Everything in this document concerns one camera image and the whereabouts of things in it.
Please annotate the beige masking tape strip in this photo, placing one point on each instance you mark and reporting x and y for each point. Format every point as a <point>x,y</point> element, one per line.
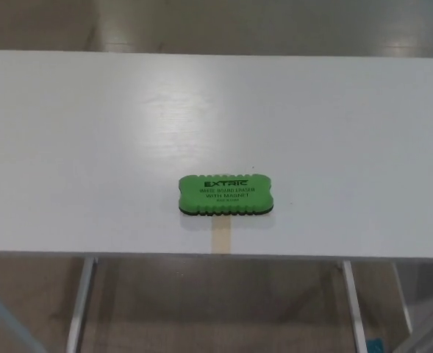
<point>221,235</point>

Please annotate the teal perforated object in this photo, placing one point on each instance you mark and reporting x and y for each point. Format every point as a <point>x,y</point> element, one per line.
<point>368,343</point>

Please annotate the grey metal frame bar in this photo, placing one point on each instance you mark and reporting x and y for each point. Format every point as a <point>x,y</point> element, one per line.
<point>3,316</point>
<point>427,340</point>

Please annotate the green whiteboard eraser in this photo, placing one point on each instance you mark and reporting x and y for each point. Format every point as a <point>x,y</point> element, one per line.
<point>226,193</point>

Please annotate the white metal table leg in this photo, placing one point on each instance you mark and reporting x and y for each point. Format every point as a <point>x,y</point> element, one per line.
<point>354,305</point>
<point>403,301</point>
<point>81,305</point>

